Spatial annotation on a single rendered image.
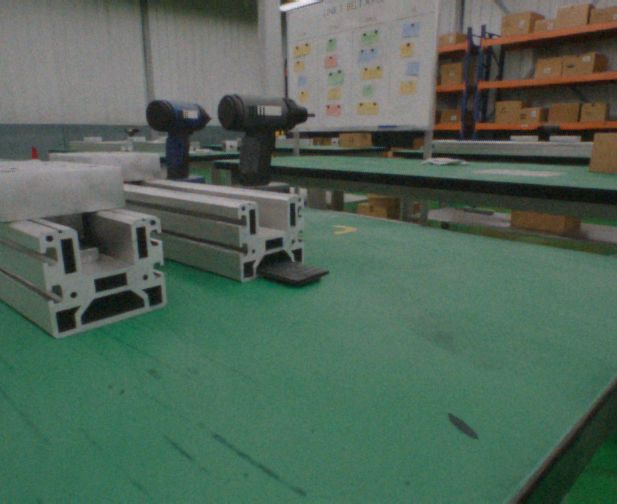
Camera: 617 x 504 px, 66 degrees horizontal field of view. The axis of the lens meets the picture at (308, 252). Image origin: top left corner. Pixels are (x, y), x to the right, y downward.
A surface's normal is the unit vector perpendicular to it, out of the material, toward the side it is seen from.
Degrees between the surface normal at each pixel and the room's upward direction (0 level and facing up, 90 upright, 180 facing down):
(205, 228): 90
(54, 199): 90
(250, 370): 0
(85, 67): 90
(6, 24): 90
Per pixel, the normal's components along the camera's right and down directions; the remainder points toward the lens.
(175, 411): 0.00, -0.97
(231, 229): -0.67, 0.18
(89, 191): 0.74, 0.16
